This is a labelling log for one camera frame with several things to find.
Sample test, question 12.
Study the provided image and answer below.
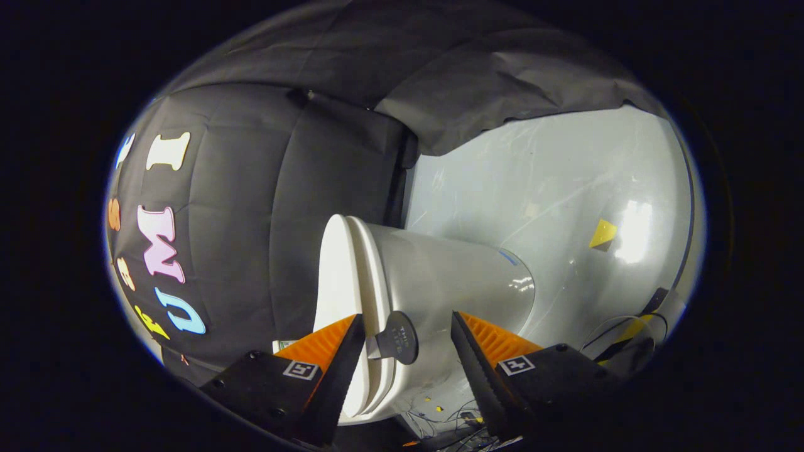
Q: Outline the yellow tape piece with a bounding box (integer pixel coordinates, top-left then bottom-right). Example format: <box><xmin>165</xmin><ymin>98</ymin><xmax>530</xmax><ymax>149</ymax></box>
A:
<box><xmin>589</xmin><ymin>218</ymin><xmax>619</xmax><ymax>252</ymax></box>

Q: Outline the white toilet lid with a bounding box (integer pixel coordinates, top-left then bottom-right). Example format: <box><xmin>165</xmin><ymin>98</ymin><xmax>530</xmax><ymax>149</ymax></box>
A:
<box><xmin>312</xmin><ymin>215</ymin><xmax>419</xmax><ymax>424</ymax></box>

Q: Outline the black backdrop cloth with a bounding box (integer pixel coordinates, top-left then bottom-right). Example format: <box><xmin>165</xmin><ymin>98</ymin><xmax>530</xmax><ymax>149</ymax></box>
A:
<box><xmin>107</xmin><ymin>0</ymin><xmax>666</xmax><ymax>385</ymax></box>

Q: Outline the white toilet seat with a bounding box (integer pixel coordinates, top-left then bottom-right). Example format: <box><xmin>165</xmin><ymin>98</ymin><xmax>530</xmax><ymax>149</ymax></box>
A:
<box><xmin>349</xmin><ymin>217</ymin><xmax>398</xmax><ymax>420</ymax></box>

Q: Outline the yellow black striped object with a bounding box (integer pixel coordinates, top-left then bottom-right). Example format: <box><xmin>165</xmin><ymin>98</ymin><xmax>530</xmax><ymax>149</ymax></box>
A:
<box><xmin>595</xmin><ymin>313</ymin><xmax>658</xmax><ymax>366</ymax></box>

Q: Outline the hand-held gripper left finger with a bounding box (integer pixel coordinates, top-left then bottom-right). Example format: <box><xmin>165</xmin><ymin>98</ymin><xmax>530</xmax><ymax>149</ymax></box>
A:
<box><xmin>200</xmin><ymin>314</ymin><xmax>366</xmax><ymax>448</ymax></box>

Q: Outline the white toilet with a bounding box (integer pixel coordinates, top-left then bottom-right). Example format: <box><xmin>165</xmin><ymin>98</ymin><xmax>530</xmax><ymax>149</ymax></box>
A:
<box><xmin>361</xmin><ymin>220</ymin><xmax>536</xmax><ymax>429</ymax></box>

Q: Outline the thin grey cable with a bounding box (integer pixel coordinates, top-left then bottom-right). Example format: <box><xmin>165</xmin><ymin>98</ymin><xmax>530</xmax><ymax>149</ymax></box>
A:
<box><xmin>402</xmin><ymin>402</ymin><xmax>487</xmax><ymax>440</ymax></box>

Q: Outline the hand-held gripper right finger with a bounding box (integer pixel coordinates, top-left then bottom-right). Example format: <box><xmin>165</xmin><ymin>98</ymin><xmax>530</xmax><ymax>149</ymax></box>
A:
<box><xmin>450</xmin><ymin>311</ymin><xmax>629</xmax><ymax>443</ymax></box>

